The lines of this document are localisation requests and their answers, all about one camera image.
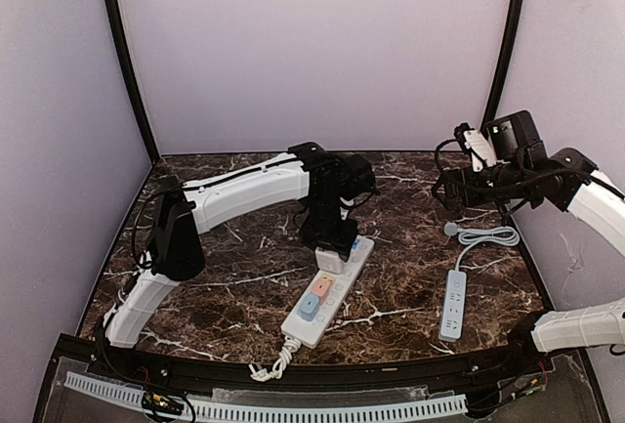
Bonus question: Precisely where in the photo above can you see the white cube socket adapter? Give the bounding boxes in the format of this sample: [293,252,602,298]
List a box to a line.
[314,247,344,275]

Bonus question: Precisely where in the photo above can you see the pink plug adapter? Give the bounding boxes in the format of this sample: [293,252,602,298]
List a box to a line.
[312,277,334,303]

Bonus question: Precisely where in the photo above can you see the light blue plug adapter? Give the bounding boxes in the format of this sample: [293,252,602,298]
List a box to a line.
[297,293,321,322]

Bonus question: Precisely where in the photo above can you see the white multicolour power strip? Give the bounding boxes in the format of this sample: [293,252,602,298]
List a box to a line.
[280,235,374,351]

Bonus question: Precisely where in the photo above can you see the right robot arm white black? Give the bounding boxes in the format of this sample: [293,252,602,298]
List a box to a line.
[432,144,624,356]

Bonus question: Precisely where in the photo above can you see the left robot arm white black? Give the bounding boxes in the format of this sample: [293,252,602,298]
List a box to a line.
[103,143,375,349]

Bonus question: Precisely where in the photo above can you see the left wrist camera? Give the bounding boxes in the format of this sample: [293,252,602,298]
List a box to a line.
[338,154,380,211]

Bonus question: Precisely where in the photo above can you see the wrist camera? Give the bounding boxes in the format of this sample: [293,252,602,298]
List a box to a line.
[338,154,380,211]
[454,110,548,173]

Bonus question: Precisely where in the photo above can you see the light blue power cable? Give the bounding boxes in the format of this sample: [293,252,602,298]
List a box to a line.
[443,221,521,272]

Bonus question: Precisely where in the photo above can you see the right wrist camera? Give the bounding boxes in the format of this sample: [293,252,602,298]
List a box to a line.
[454,110,548,173]

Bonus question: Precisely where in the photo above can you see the right black frame post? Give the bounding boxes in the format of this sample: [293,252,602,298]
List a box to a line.
[480,0,523,130]

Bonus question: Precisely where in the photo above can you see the black frame post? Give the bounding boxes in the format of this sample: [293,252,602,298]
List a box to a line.
[104,0,161,165]
[480,0,523,130]

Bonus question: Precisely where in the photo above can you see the white coiled cable with plug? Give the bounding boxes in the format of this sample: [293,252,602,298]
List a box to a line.
[248,335,302,381]

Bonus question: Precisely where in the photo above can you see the white slotted cable duct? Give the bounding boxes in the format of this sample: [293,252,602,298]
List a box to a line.
[63,371,468,422]

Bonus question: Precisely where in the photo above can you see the black front table rail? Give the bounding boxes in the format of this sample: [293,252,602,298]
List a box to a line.
[51,334,553,394]

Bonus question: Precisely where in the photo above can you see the left black frame post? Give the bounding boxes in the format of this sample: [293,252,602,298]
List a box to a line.
[104,0,161,165]

